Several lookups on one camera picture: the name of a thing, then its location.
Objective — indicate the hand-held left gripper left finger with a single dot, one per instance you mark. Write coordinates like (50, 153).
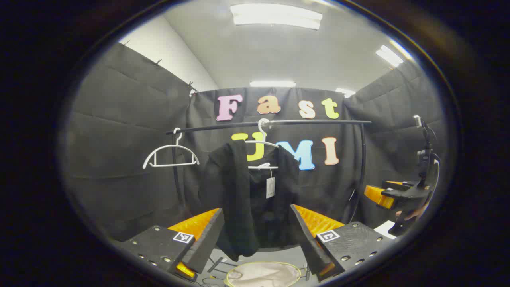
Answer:
(207, 243)

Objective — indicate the black knit garment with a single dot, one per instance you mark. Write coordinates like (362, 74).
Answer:
(235, 191)

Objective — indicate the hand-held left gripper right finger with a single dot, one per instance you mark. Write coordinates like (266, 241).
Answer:
(308, 239)

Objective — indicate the beige laundry hamper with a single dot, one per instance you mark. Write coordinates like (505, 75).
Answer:
(263, 275)

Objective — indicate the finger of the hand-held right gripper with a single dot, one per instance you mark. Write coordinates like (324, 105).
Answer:
(398, 184)
(376, 196)

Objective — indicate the ceiling light panel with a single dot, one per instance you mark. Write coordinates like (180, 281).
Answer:
(275, 16)
(345, 92)
(273, 84)
(388, 56)

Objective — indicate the black backdrop cloth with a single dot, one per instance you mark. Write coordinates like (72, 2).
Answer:
(119, 159)

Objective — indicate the black garment rack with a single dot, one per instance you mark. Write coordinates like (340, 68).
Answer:
(318, 121)

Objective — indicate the white paper sheet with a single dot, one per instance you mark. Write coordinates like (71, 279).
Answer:
(384, 230)

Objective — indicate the white clothes hanger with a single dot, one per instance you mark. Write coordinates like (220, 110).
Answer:
(261, 131)
(167, 148)

